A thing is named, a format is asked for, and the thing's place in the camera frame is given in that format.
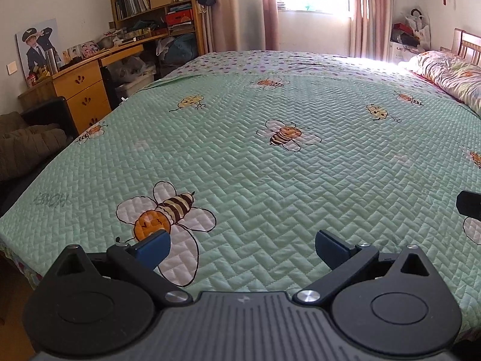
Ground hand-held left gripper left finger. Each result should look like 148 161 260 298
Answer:
51 229 193 306

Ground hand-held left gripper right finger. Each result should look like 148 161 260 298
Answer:
293 229 433 306

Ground green bee-print bedspread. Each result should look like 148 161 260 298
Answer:
0 50 481 335

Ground floral pillow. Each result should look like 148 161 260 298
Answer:
398 50 481 115

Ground wooden headboard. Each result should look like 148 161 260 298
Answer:
440 28 481 64

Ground wooden desk with drawers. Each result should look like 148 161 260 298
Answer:
19 32 170 134

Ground white box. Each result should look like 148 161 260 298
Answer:
389 41 418 63

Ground clear plastic storage box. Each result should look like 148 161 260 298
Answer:
113 56 156 98

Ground pile of bags by window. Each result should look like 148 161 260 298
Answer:
404 8 431 49

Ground blue bag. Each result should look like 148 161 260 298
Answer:
165 34 198 63

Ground photo frames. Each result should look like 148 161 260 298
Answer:
62 41 100 61

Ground pink striped curtain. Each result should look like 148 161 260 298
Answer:
207 0 280 51
349 0 399 61

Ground red box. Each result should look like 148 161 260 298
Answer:
165 9 194 26

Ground row of books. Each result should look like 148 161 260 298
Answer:
115 0 149 19

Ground wall poster of uniformed child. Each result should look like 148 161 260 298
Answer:
16 18 61 87

